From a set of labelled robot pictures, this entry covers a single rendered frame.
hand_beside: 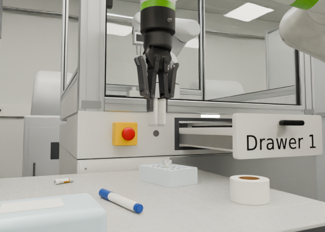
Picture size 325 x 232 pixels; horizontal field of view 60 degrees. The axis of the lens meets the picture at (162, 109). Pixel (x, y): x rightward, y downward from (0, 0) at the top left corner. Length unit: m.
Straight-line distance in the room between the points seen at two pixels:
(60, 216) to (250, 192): 0.32
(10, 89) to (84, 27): 3.31
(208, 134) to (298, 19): 0.39
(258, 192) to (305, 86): 0.92
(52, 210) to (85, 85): 0.61
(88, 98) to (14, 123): 3.29
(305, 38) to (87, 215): 0.73
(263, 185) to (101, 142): 0.53
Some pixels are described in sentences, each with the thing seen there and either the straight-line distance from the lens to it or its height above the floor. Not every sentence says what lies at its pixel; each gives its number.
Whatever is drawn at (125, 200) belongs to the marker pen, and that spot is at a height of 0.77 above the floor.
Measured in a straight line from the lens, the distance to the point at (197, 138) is 0.88.
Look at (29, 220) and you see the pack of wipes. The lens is 0.32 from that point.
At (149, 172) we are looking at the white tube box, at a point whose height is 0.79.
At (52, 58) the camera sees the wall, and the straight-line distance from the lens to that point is 4.21.
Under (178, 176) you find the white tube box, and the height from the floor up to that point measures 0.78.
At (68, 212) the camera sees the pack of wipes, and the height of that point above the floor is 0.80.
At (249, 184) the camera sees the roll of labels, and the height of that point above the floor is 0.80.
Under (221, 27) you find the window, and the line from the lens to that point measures 1.17.
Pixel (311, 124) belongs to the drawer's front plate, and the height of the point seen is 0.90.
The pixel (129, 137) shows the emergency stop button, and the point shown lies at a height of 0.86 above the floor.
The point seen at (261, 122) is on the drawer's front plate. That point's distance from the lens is 0.74.
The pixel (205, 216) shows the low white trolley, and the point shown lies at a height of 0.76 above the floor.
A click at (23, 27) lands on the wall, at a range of 4.36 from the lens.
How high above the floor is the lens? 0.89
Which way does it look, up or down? 4 degrees up
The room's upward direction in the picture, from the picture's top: straight up
